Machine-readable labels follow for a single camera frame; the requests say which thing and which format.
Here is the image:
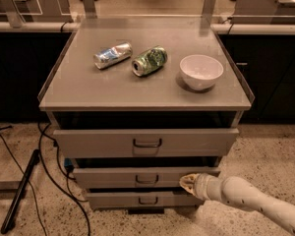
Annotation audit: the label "clear acrylic barrier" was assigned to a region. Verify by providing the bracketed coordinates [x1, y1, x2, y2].
[0, 0, 295, 29]

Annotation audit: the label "black bar on floor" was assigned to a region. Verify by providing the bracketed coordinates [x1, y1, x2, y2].
[0, 149, 39, 234]

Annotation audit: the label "black floor cable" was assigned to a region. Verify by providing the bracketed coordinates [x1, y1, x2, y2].
[0, 121, 92, 236]

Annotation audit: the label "grey drawer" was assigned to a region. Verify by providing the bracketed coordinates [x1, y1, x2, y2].
[87, 191, 204, 209]
[73, 167, 220, 189]
[53, 129, 239, 158]

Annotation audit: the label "grey top drawer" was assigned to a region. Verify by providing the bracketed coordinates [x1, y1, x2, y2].
[53, 129, 239, 158]

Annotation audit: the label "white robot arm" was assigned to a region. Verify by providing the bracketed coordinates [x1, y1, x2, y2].
[180, 173, 295, 236]

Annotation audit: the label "white bowl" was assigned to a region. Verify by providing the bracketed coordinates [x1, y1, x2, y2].
[180, 54, 224, 90]

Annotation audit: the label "green soda can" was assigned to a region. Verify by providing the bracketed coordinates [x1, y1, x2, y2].
[132, 45, 167, 77]

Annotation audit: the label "crushed silver blue can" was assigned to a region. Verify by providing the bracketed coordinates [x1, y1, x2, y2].
[93, 42, 133, 70]

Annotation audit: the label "grey bottom drawer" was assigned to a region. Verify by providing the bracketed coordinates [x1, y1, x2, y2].
[87, 191, 204, 209]

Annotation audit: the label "blue power plug box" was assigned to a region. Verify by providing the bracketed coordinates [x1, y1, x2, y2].
[64, 158, 74, 172]

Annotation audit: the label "grey metal drawer cabinet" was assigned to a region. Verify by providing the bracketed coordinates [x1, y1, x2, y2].
[37, 16, 256, 214]

